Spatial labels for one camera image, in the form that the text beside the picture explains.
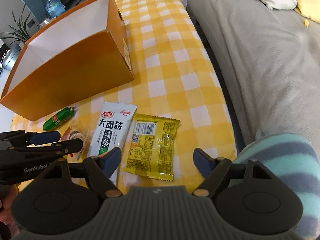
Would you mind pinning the white rolling stand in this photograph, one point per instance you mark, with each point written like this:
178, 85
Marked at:
46, 21

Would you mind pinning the blue water jug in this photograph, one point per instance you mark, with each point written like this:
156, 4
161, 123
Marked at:
55, 7

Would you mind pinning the long-leaf potted plant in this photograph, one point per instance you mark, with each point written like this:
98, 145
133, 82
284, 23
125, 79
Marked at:
21, 30

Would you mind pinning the yellow snack packet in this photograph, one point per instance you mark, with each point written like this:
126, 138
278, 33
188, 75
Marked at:
150, 150

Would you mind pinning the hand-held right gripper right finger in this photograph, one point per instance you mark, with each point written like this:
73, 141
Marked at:
202, 161

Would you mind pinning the silver trash can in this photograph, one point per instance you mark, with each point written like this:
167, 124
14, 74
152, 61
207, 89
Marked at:
11, 57

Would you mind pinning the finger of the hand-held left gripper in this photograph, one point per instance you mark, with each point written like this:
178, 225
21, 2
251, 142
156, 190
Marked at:
72, 145
46, 137

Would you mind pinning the clear packet with brown snack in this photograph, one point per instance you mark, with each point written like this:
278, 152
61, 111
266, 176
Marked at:
77, 133

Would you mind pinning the yellow pillow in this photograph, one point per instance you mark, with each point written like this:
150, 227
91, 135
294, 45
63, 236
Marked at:
310, 2

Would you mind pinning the yellow checkered tablecloth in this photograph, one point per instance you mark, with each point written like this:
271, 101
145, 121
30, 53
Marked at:
175, 55

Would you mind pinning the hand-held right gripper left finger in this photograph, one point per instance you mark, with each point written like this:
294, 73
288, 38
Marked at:
111, 160

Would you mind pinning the green sausage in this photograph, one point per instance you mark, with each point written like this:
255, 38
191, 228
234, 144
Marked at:
58, 118

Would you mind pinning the small yellow scrap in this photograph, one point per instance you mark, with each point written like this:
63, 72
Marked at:
305, 23

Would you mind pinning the white spicy strip packet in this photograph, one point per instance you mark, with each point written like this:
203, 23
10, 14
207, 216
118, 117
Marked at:
110, 130

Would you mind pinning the grey sofa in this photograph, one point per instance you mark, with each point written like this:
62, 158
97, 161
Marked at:
262, 67

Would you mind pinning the orange cardboard box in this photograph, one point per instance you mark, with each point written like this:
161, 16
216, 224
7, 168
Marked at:
75, 75

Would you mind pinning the person's left hand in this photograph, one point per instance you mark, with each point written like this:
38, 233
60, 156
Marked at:
6, 212

